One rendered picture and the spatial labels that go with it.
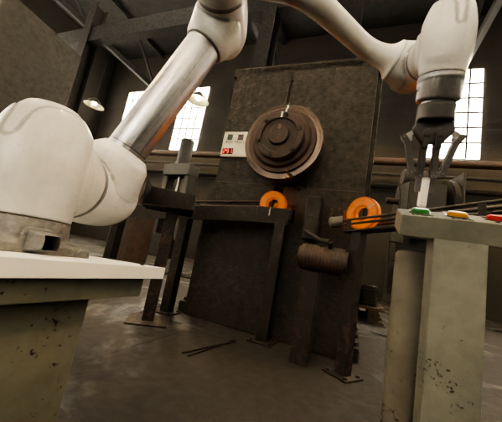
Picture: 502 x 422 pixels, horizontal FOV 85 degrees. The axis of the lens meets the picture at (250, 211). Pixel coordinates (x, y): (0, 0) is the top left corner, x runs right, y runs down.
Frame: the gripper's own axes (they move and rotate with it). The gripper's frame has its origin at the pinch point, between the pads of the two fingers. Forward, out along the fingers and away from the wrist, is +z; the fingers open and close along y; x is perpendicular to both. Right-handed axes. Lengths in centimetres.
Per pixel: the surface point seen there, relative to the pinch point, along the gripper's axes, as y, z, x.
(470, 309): -9.8, 22.7, 10.1
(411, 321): -1.9, 33.3, -0.5
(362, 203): 13, 10, -59
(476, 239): -10.1, 8.9, 5.5
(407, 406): -3, 52, 6
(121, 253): 305, 121, -187
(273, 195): 61, 12, -74
